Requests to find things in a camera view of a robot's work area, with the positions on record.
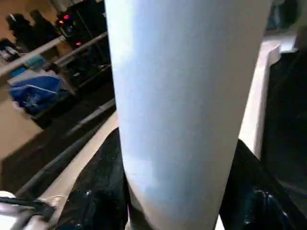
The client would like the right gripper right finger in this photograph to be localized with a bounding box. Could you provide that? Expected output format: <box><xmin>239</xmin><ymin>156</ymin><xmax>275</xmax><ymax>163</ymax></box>
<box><xmin>218</xmin><ymin>139</ymin><xmax>307</xmax><ymax>230</ymax></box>

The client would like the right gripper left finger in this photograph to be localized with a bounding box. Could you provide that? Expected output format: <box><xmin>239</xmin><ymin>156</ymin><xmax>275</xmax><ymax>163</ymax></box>
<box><xmin>55</xmin><ymin>127</ymin><xmax>132</xmax><ymax>230</ymax></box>

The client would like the white plastic table top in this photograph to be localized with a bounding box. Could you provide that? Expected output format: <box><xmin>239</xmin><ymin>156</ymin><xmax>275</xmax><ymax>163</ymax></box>
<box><xmin>36</xmin><ymin>41</ymin><xmax>283</xmax><ymax>230</ymax></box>

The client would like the white plastic table leg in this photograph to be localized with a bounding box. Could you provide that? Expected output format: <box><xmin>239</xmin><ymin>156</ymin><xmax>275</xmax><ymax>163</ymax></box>
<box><xmin>103</xmin><ymin>0</ymin><xmax>273</xmax><ymax>230</ymax></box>

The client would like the black work mat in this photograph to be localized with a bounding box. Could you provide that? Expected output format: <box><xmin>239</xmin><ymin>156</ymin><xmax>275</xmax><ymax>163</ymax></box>
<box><xmin>0</xmin><ymin>48</ymin><xmax>307</xmax><ymax>230</ymax></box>

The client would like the blue fabric bag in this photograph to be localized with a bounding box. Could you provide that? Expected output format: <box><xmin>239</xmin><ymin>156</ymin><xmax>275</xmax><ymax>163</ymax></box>
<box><xmin>10</xmin><ymin>72</ymin><xmax>63</xmax><ymax>115</ymax></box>

